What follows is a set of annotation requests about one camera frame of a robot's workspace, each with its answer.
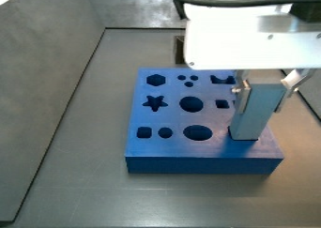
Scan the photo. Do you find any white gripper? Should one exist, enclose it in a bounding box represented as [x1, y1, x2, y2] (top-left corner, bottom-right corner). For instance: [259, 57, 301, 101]
[183, 4, 321, 113]

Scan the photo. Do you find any light blue rectangular block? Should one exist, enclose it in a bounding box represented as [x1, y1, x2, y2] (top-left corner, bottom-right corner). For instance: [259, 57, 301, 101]
[229, 81, 286, 141]

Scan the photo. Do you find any blue foam shape-sorter block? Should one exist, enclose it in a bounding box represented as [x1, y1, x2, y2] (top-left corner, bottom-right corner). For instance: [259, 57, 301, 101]
[124, 68, 283, 175]

